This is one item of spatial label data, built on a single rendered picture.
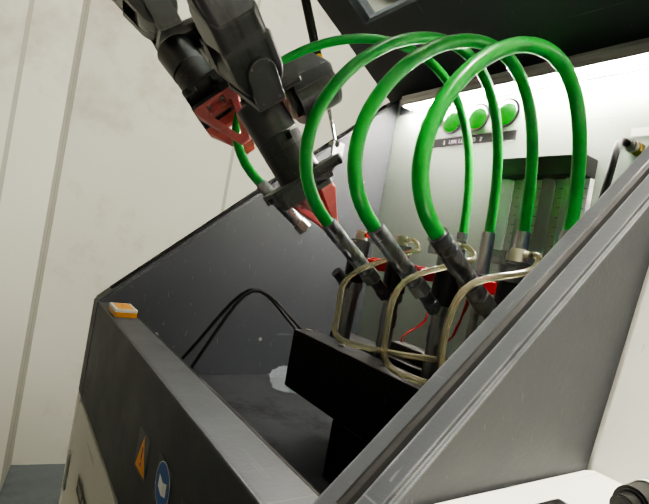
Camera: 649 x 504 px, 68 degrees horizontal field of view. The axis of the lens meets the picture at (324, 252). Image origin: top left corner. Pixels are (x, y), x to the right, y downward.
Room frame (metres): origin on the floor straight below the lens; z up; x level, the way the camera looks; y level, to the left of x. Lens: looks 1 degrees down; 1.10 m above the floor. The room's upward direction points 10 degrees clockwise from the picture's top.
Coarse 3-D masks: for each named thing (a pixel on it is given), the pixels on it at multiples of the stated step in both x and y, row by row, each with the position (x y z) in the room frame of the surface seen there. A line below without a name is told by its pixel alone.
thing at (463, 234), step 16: (304, 48) 0.69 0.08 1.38; (320, 48) 0.70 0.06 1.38; (400, 48) 0.73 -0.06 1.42; (416, 48) 0.73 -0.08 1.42; (432, 64) 0.73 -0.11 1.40; (464, 112) 0.75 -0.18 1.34; (464, 128) 0.75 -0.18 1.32; (240, 144) 0.68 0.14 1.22; (464, 144) 0.75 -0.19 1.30; (240, 160) 0.68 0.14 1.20; (464, 160) 0.76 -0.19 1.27; (256, 176) 0.69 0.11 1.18; (464, 192) 0.76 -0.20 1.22; (464, 208) 0.76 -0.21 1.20; (464, 224) 0.75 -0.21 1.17
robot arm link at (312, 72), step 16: (256, 64) 0.51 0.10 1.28; (272, 64) 0.52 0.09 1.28; (288, 64) 0.59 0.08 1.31; (304, 64) 0.58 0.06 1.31; (320, 64) 0.58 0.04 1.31; (256, 80) 0.52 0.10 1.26; (272, 80) 0.53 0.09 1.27; (288, 80) 0.56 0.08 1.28; (304, 80) 0.58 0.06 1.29; (320, 80) 0.59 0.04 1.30; (240, 96) 0.57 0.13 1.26; (256, 96) 0.53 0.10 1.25; (272, 96) 0.54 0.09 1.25; (304, 96) 0.58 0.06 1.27; (336, 96) 0.60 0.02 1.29; (304, 112) 0.59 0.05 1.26
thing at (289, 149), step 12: (288, 132) 0.58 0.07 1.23; (264, 144) 0.58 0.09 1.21; (276, 144) 0.58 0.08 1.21; (288, 144) 0.58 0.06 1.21; (264, 156) 0.59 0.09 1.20; (276, 156) 0.58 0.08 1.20; (288, 156) 0.58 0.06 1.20; (336, 156) 0.59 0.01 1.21; (276, 168) 0.59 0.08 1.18; (288, 168) 0.58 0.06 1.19; (324, 168) 0.59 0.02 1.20; (288, 180) 0.59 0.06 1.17; (300, 180) 0.58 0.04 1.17; (276, 192) 0.57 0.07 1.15
